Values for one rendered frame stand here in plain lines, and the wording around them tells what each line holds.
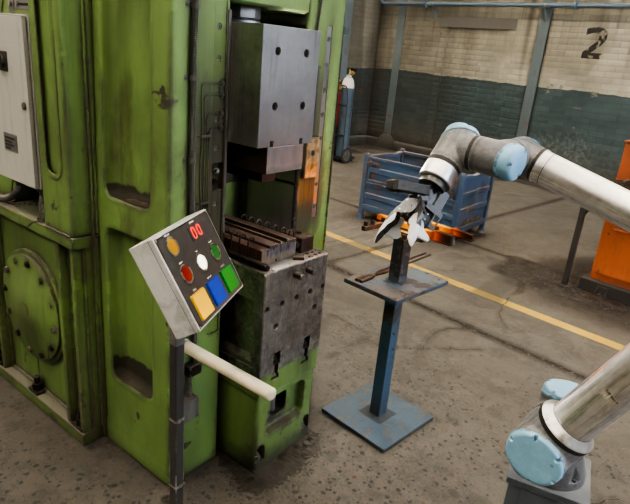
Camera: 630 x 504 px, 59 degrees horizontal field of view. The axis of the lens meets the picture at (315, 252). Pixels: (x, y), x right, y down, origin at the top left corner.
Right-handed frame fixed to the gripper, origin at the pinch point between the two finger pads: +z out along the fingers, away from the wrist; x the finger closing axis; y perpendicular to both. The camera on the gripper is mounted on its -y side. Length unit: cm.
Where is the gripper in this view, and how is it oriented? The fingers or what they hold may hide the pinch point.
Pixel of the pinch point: (389, 243)
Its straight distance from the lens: 140.2
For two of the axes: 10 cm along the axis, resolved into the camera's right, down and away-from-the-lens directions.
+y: 7.2, 5.5, 4.2
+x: -4.6, -0.7, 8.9
